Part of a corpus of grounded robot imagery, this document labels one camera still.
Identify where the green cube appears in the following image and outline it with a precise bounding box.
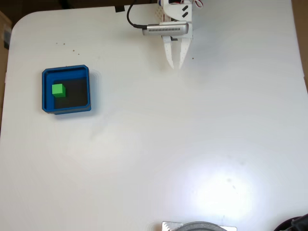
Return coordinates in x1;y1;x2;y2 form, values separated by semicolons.
51;83;66;99

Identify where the blue square box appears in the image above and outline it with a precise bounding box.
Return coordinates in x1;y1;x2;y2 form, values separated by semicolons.
41;64;92;116

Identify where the silver metal plate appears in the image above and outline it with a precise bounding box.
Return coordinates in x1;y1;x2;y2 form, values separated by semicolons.
161;221;238;231

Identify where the grey round base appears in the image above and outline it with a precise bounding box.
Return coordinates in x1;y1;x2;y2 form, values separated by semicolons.
177;221;228;231

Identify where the black object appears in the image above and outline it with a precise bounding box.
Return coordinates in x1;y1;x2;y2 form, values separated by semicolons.
274;214;308;231

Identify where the silver camera box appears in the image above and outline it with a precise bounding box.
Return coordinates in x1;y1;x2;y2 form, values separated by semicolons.
141;21;190;37

